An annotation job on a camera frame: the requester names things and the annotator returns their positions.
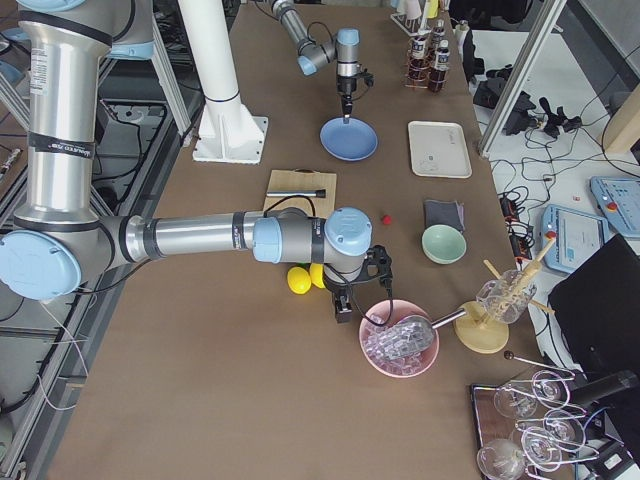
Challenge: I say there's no wine glass rack tray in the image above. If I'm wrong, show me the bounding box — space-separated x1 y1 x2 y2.
470 369 599 479

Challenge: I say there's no pink bowl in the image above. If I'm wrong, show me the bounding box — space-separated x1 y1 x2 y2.
358 299 439 378

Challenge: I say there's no metal ice scoop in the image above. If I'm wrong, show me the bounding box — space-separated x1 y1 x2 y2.
363 308 465 360

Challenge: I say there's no blue teach pendant far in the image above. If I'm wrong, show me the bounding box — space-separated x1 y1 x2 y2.
590 176 640 239

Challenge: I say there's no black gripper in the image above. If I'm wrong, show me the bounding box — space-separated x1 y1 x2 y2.
324 267 362 323
336 75 357 122

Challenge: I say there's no blue teach pendant near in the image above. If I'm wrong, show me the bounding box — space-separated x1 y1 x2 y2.
541 204 610 273

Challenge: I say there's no yellow lemon far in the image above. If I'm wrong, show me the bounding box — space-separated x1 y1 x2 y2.
309 263 325 289

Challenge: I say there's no dark drink bottle upper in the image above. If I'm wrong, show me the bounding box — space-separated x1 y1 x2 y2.
431 19 445 50

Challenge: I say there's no dark drink bottle lower left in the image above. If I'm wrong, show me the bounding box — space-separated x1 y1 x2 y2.
406 29 431 88

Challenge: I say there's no dark drink bottle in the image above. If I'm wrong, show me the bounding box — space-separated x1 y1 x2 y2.
431 19 445 50
406 29 431 88
427 40 450 93

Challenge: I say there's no cream rabbit tray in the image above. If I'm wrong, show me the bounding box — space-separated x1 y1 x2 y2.
408 120 472 179

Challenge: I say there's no wooden cutting board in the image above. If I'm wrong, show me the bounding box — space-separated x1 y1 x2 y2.
263 170 337 218

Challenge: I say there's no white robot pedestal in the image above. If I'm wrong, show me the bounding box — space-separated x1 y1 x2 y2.
179 0 268 165

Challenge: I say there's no dark drink bottle lower right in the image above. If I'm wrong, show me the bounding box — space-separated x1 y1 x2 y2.
427 40 450 93

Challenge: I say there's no yellow lemon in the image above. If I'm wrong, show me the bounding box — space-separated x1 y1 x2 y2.
309 263 325 289
287 266 312 295

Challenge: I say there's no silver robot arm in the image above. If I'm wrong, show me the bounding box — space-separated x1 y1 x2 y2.
268 0 366 124
1 1 374 320

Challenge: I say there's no grey folded cloth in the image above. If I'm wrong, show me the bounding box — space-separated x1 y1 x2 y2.
423 199 465 233

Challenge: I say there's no copper wire bottle rack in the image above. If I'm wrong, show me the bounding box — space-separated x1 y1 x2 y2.
405 30 450 93

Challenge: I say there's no green bowl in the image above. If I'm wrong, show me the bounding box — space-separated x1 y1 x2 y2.
421 224 467 265

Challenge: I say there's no clear glass mug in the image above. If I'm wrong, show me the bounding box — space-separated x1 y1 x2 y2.
476 270 537 324

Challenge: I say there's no steel muddler black tip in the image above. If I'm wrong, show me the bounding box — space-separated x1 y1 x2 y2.
266 189 327 198

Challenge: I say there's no yellow lemon near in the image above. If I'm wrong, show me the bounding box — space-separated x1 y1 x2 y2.
287 266 312 295

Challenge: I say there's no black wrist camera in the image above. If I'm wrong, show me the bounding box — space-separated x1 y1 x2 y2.
358 70 374 89
364 245 393 290

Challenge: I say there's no blue teach pendant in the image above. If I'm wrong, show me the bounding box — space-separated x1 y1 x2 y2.
590 176 640 239
541 204 610 273

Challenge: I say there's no blue round plate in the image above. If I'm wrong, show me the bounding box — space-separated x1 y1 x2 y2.
320 117 378 162

